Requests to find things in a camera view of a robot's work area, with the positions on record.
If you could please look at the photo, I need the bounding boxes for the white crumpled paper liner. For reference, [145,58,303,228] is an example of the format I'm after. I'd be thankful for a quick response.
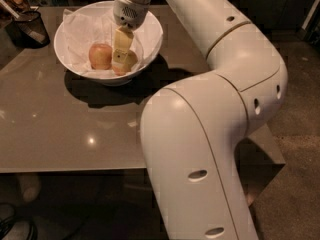
[62,3,149,79]

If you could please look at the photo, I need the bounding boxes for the black cables on floor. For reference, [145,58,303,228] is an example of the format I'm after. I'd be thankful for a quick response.
[0,202,39,240]

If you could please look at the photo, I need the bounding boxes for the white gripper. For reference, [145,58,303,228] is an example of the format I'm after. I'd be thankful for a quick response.
[112,0,149,72]

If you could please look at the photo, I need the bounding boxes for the black mesh pen holder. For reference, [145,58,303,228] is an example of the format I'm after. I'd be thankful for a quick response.
[14,11,50,49]

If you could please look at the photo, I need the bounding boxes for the white bowl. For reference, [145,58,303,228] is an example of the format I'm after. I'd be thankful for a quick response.
[54,1,163,86]

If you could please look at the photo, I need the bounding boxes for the red-yellow apple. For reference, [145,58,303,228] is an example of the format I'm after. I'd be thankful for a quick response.
[89,43,112,70]
[112,50,138,76]

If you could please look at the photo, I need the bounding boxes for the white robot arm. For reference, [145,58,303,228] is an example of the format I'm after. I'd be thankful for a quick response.
[114,0,288,240]

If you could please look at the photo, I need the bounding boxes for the white table leg foot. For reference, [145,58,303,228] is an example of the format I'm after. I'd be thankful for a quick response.
[17,173,41,202]

